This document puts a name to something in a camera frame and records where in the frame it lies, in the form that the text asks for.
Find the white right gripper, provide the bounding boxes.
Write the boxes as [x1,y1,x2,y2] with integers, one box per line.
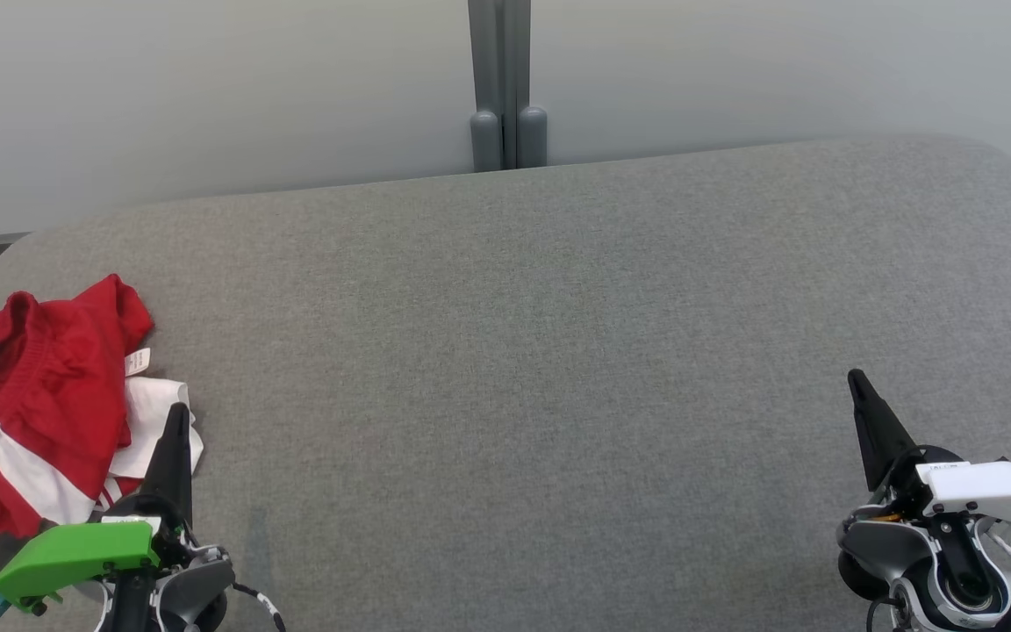
[848,369,1011,526]

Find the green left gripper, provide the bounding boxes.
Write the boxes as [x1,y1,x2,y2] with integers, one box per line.
[0,402,199,613]

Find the red shorts with white stripes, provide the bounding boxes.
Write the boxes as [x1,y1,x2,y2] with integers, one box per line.
[0,294,133,541]

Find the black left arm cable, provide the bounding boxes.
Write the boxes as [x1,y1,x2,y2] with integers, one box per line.
[229,582,287,632]

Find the grey double partition post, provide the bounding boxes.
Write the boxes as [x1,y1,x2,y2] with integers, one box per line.
[468,0,549,172]

